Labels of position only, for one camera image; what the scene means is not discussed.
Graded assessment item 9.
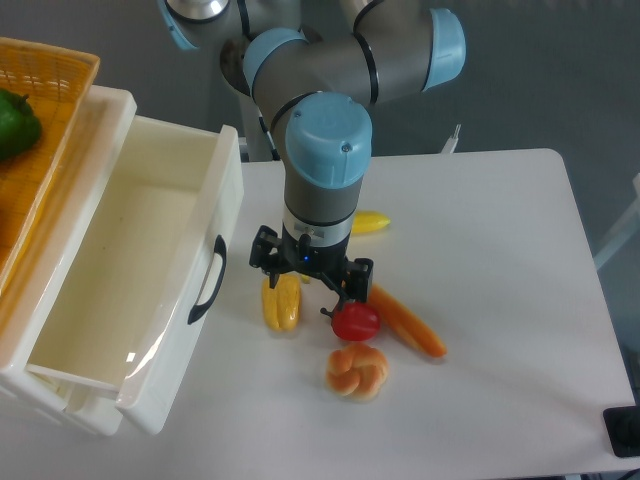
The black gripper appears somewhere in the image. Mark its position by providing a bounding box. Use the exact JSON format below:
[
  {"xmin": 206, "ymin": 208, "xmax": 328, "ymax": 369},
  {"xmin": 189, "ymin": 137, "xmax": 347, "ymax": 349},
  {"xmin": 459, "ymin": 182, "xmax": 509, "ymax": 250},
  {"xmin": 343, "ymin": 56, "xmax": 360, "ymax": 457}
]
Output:
[{"xmin": 249, "ymin": 225, "xmax": 374, "ymax": 317}]

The long orange bread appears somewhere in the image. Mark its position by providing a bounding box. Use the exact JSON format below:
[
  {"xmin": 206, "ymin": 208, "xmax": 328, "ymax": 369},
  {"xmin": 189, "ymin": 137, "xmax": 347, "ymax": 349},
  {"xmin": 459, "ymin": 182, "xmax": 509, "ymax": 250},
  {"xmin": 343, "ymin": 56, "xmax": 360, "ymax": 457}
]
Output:
[{"xmin": 368, "ymin": 284, "xmax": 448, "ymax": 358}]

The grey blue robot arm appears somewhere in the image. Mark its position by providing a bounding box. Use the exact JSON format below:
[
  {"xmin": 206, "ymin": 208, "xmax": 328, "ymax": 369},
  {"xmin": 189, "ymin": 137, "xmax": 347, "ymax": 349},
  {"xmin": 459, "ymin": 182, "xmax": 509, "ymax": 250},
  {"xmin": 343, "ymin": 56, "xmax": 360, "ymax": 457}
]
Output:
[{"xmin": 158, "ymin": 1, "xmax": 466, "ymax": 304}]

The round knotted bread roll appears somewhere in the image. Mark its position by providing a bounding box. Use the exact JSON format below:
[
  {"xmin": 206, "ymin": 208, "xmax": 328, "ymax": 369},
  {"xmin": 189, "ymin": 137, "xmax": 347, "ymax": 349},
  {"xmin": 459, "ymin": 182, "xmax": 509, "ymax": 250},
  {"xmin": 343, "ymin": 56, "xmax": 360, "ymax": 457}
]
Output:
[{"xmin": 325, "ymin": 343, "xmax": 389, "ymax": 402}]

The yellow bell pepper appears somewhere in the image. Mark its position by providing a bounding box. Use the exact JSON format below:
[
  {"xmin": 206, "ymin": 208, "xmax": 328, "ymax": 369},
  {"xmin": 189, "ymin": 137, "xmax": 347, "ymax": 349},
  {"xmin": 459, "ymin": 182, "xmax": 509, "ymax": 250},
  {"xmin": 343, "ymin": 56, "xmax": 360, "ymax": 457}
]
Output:
[{"xmin": 261, "ymin": 274, "xmax": 301, "ymax": 332}]

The red bell pepper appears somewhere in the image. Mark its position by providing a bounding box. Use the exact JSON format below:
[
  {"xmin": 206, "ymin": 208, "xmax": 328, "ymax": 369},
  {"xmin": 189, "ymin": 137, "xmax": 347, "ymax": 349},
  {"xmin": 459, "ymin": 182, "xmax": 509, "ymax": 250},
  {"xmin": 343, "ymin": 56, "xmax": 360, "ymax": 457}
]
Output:
[{"xmin": 320, "ymin": 301, "xmax": 381, "ymax": 342}]

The yellow banana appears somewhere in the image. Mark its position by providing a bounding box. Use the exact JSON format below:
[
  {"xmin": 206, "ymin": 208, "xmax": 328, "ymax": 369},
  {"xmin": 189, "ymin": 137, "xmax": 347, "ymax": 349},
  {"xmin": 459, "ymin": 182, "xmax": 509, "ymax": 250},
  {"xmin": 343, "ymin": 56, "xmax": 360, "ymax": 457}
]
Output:
[{"xmin": 351, "ymin": 210, "xmax": 391, "ymax": 235}]

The white plastic drawer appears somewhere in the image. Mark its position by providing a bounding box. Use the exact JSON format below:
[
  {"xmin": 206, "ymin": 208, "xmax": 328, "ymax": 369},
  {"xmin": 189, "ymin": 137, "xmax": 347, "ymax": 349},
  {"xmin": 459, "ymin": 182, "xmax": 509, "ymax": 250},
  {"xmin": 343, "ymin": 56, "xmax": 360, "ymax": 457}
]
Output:
[{"xmin": 27, "ymin": 117, "xmax": 243, "ymax": 434}]

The orange woven basket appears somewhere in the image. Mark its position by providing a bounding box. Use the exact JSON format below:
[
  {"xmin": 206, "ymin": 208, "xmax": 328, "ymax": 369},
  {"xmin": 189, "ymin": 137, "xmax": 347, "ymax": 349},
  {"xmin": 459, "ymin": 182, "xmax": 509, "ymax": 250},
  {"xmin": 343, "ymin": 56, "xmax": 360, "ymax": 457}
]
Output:
[{"xmin": 1, "ymin": 37, "xmax": 100, "ymax": 290}]

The green bell pepper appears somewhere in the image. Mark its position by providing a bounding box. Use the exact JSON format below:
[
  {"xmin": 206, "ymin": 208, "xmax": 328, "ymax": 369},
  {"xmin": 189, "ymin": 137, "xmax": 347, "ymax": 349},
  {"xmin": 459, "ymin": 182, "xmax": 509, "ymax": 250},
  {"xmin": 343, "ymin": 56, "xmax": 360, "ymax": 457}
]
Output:
[{"xmin": 1, "ymin": 88, "xmax": 42, "ymax": 161}]

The black device at edge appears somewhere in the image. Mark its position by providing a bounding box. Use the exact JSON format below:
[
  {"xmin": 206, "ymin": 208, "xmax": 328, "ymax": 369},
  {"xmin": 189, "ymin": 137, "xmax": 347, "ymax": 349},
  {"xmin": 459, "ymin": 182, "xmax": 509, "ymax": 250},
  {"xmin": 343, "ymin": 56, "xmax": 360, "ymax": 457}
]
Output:
[{"xmin": 603, "ymin": 405, "xmax": 639, "ymax": 458}]

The black drawer handle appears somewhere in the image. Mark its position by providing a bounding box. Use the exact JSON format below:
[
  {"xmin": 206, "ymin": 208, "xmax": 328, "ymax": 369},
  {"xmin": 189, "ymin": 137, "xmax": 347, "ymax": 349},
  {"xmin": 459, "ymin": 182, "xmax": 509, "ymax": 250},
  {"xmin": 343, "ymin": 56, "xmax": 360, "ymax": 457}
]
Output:
[{"xmin": 187, "ymin": 235, "xmax": 227, "ymax": 325}]

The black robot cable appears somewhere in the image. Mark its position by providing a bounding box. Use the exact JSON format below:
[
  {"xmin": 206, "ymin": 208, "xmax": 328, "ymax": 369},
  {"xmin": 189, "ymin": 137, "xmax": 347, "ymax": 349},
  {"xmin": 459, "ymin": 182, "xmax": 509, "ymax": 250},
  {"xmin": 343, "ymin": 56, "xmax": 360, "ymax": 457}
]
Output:
[{"xmin": 257, "ymin": 112, "xmax": 281, "ymax": 162}]

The white drawer cabinet frame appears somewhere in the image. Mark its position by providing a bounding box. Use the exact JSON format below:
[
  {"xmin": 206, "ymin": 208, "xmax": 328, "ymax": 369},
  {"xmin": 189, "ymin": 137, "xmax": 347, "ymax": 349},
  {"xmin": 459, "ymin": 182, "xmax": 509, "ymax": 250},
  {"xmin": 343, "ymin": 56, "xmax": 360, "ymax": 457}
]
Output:
[{"xmin": 1, "ymin": 86, "xmax": 137, "ymax": 435}]

